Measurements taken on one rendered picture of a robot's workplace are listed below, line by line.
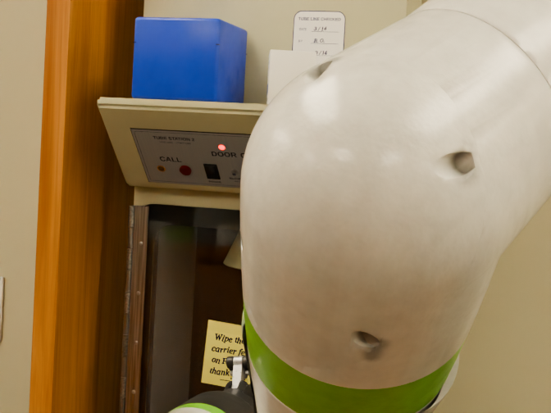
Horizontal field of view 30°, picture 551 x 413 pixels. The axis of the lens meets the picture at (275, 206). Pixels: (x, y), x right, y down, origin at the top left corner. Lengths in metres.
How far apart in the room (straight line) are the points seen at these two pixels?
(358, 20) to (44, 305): 0.49
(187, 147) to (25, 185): 0.71
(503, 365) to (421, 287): 1.20
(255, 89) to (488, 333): 0.60
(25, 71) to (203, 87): 0.75
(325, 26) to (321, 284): 0.79
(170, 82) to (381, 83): 0.73
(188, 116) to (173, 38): 0.09
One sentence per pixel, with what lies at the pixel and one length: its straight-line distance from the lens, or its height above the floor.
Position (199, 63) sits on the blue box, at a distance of 1.12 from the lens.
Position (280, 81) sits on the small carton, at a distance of 1.12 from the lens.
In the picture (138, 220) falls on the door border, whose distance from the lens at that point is 1.25.
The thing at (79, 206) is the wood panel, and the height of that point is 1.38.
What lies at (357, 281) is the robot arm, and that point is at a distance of 0.42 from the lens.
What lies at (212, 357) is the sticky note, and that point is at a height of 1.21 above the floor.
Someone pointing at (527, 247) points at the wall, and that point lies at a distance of 1.59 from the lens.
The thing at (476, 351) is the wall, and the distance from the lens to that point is 1.62.
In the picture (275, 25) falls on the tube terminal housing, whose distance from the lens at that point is 1.21.
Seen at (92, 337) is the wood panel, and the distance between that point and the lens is 1.31.
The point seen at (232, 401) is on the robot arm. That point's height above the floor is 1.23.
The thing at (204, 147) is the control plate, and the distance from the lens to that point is 1.15.
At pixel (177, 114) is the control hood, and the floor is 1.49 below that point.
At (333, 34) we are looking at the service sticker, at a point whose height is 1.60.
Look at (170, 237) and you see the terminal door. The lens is 1.24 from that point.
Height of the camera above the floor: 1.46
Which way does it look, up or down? 3 degrees down
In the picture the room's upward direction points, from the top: 3 degrees clockwise
